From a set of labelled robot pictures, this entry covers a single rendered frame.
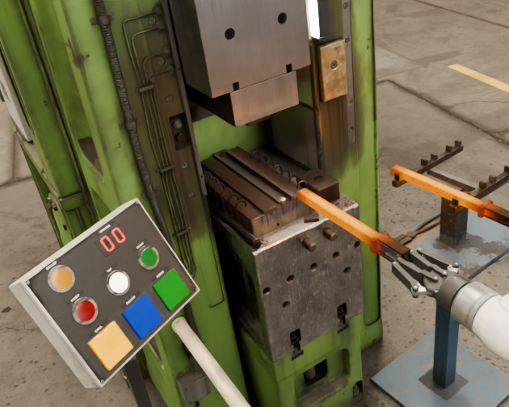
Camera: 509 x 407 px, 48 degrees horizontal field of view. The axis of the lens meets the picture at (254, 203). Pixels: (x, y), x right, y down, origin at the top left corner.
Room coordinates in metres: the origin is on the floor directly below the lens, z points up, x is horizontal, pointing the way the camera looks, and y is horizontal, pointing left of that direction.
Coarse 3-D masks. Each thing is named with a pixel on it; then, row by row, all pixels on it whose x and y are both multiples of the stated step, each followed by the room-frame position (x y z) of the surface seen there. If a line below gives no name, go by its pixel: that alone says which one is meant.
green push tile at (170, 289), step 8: (168, 272) 1.08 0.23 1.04; (176, 272) 1.09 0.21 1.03; (160, 280) 1.06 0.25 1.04; (168, 280) 1.07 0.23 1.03; (176, 280) 1.08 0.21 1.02; (160, 288) 1.04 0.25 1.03; (168, 288) 1.05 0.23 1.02; (176, 288) 1.06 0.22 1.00; (184, 288) 1.07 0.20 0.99; (160, 296) 1.03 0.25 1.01; (168, 296) 1.04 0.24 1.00; (176, 296) 1.05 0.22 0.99; (184, 296) 1.06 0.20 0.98; (168, 304) 1.03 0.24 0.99; (176, 304) 1.04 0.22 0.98
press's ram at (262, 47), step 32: (192, 0) 1.33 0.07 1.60; (224, 0) 1.35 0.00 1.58; (256, 0) 1.39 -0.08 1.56; (288, 0) 1.43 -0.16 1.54; (192, 32) 1.36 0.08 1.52; (224, 32) 1.35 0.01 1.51; (256, 32) 1.39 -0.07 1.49; (288, 32) 1.43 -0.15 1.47; (192, 64) 1.39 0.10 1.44; (224, 64) 1.34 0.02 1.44; (256, 64) 1.38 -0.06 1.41; (288, 64) 1.44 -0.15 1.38
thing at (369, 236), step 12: (300, 192) 1.31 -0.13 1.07; (312, 192) 1.30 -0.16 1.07; (312, 204) 1.26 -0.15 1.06; (324, 204) 1.23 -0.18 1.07; (336, 216) 1.16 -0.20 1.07; (348, 216) 1.16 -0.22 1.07; (348, 228) 1.12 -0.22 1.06; (360, 228) 1.10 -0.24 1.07; (372, 240) 1.03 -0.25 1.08; (384, 240) 1.02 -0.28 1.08; (372, 252) 1.03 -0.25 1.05; (408, 252) 0.97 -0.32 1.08
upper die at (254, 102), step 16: (272, 80) 1.40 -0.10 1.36; (288, 80) 1.42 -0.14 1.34; (192, 96) 1.57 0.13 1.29; (208, 96) 1.46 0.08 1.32; (224, 96) 1.38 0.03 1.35; (240, 96) 1.36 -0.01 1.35; (256, 96) 1.38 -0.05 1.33; (272, 96) 1.40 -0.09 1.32; (288, 96) 1.42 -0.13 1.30; (224, 112) 1.39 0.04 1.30; (240, 112) 1.35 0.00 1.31; (256, 112) 1.37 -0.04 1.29; (272, 112) 1.39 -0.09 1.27
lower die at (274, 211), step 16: (208, 160) 1.74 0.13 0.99; (224, 160) 1.70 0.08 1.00; (240, 160) 1.68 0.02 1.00; (256, 160) 1.68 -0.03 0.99; (208, 176) 1.64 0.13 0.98; (224, 176) 1.61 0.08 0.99; (240, 176) 1.59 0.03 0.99; (272, 176) 1.55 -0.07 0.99; (224, 192) 1.52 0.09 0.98; (240, 192) 1.49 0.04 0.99; (256, 192) 1.48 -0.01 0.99; (288, 192) 1.43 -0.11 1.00; (240, 208) 1.41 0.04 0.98; (256, 208) 1.40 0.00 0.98; (272, 208) 1.38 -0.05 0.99; (288, 208) 1.40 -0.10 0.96; (304, 208) 1.42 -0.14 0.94; (256, 224) 1.35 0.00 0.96; (272, 224) 1.37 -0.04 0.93
